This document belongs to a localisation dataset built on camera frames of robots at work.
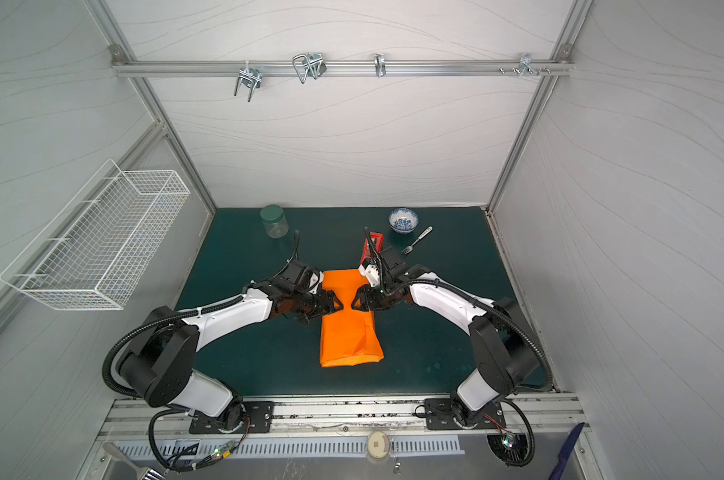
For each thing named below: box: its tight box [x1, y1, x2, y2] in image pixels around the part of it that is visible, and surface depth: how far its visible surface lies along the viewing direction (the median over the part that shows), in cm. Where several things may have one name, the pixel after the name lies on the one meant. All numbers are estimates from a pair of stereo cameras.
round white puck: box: [367, 431, 390, 459], surface depth 62 cm
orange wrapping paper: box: [320, 269, 385, 368], surface depth 83 cm
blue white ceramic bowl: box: [388, 208, 419, 234], surface depth 117 cm
